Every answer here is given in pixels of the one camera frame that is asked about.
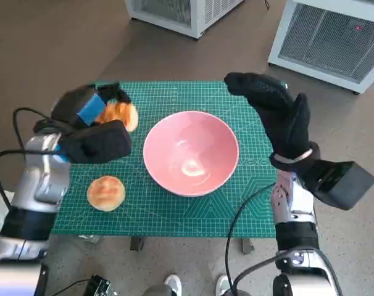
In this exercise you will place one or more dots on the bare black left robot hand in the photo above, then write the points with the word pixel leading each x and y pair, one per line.
pixel 73 105

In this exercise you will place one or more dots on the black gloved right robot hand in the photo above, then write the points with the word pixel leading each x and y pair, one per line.
pixel 279 120

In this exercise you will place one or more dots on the oblong striped toy bread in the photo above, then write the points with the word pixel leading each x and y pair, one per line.
pixel 125 115

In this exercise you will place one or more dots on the round toy bread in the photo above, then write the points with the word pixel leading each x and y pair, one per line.
pixel 106 194

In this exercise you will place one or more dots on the pink bowl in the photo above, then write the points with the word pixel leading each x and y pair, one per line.
pixel 174 138

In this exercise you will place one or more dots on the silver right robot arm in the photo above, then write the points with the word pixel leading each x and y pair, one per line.
pixel 292 200

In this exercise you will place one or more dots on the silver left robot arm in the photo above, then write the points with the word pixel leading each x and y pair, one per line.
pixel 35 185

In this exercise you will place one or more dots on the white mesh cabinet with red light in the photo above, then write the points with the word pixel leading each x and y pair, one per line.
pixel 322 40

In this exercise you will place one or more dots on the green cutting mat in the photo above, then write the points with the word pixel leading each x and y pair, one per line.
pixel 181 98

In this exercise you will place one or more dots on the dark table leg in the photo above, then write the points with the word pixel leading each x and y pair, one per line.
pixel 247 245
pixel 136 243

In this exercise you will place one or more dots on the white shoe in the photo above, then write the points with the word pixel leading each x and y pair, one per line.
pixel 224 285
pixel 173 285

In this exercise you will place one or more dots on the black electronics box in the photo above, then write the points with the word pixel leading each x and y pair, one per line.
pixel 99 286

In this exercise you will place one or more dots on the grey rounded leg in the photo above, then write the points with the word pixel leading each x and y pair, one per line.
pixel 158 291

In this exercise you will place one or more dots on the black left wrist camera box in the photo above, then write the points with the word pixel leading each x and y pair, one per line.
pixel 97 142

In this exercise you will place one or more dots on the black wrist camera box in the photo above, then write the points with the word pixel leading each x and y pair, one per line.
pixel 97 142
pixel 344 185

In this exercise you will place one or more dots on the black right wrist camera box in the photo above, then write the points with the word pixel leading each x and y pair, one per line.
pixel 344 185

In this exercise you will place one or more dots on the silver table bracket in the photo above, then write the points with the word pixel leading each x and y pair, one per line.
pixel 89 239

